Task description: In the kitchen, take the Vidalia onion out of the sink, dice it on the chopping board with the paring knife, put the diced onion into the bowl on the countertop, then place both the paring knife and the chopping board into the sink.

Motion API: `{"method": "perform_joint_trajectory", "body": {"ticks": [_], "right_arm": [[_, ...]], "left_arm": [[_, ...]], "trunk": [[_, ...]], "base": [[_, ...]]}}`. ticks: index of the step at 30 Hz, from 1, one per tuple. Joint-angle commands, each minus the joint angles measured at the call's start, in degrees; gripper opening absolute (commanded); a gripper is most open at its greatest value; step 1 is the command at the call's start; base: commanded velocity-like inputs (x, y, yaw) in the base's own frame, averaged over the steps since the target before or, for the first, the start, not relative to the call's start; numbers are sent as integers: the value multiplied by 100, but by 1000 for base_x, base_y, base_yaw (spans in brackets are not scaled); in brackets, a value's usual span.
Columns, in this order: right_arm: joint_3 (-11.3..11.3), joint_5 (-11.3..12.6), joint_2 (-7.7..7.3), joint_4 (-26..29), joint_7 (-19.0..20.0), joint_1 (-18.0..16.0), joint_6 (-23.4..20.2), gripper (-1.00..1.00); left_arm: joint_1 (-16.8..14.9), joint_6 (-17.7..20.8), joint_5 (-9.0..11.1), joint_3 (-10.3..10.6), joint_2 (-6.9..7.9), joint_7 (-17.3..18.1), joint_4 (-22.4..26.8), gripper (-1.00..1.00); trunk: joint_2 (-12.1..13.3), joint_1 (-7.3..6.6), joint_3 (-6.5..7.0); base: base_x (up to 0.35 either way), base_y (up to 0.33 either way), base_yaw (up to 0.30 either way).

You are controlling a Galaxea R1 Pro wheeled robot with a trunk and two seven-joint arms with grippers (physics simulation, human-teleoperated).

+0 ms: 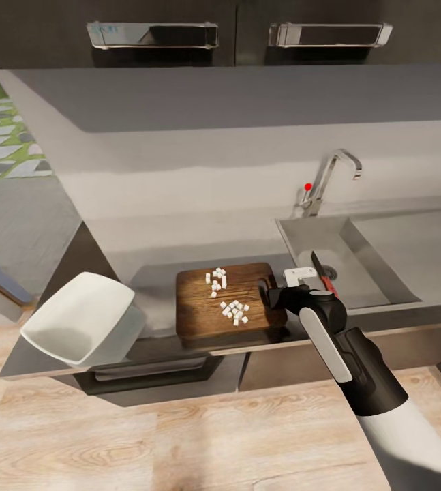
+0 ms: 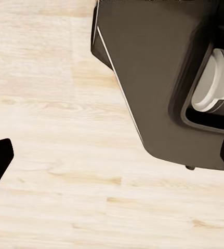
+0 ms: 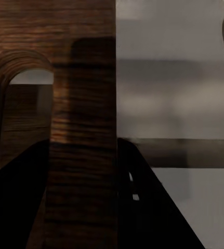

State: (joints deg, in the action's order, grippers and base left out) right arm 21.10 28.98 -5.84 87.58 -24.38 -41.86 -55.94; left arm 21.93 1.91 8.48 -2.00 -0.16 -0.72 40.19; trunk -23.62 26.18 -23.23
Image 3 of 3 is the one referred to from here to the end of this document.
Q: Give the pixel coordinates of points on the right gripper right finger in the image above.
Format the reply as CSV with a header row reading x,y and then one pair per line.
x,y
168,227

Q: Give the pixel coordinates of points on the cutting board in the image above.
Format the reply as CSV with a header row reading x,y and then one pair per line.
x,y
76,40

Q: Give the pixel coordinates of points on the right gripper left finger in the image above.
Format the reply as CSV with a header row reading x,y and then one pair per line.
x,y
22,185

